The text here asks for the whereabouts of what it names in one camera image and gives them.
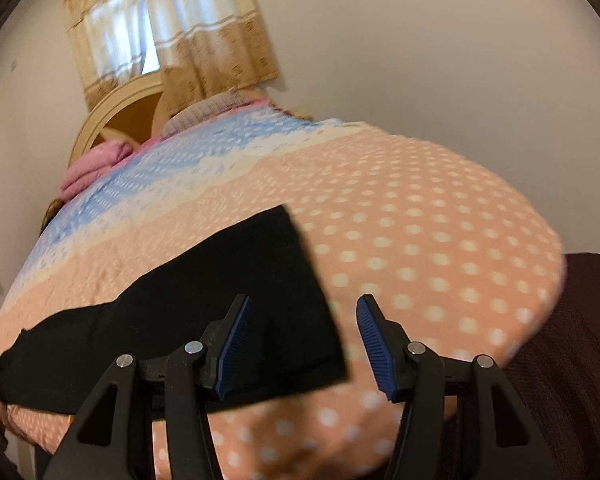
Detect black pants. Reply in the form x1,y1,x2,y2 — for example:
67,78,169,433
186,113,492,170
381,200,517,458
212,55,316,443
0,206,348,415

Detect polka dot bedspread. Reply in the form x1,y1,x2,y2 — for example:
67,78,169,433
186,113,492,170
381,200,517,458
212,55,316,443
0,104,565,479

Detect brown patterned cloth bundle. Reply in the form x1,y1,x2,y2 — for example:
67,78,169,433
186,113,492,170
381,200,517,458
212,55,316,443
40,198,65,233

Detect folded pink blanket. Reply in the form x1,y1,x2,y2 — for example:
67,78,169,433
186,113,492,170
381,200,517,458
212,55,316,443
60,140,134,202

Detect striped pillow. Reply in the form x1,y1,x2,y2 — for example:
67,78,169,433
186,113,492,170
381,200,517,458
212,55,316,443
160,89,266,138

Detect cream wooden headboard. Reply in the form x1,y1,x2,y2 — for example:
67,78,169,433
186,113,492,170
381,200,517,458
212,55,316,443
68,72,169,165

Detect beige window curtain centre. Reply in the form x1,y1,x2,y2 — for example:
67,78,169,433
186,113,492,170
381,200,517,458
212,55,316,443
64,0,278,114

